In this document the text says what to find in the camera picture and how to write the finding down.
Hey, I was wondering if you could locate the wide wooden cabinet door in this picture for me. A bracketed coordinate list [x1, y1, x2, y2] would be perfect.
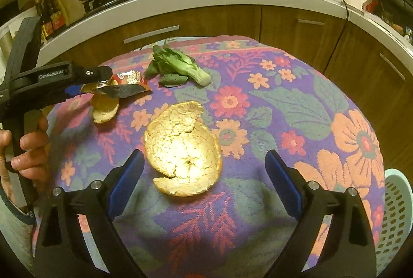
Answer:
[323, 23, 413, 125]

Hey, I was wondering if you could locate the black power cord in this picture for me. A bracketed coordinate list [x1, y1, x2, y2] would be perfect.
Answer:
[308, 0, 351, 73]

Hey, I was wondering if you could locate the light blue perforated plastic basket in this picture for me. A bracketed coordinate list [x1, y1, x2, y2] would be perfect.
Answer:
[376, 168, 413, 275]

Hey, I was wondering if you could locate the purple floral table cloth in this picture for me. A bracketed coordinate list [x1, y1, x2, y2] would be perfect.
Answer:
[32, 34, 388, 278]

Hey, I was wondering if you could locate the small pomelo peel piece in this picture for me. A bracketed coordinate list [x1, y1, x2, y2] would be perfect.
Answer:
[91, 93, 120, 124]

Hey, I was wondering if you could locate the large pomelo peel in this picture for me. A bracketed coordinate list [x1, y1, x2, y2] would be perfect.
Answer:
[144, 101, 223, 196]

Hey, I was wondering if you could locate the person's left hand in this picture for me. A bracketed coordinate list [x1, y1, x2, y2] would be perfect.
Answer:
[0, 118, 50, 191]

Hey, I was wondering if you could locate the red silver snack wrapper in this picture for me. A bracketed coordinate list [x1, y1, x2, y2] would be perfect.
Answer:
[80, 71, 152, 100]

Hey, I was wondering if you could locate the green bok choy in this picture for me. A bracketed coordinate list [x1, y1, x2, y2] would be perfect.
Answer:
[144, 45, 212, 88]

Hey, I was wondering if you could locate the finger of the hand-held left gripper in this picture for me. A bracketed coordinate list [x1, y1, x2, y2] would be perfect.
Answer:
[63, 84, 89, 98]
[70, 66, 113, 85]

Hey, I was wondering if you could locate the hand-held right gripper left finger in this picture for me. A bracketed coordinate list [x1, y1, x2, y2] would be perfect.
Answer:
[34, 149, 147, 278]

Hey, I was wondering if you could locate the narrow wooden cabinet door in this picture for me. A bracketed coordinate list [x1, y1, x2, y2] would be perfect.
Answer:
[260, 5, 348, 51]

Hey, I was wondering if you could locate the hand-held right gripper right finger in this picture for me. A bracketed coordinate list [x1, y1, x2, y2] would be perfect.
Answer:
[265, 149, 377, 278]

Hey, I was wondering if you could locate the dark bottle red label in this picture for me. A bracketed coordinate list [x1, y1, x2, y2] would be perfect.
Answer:
[42, 0, 70, 37]

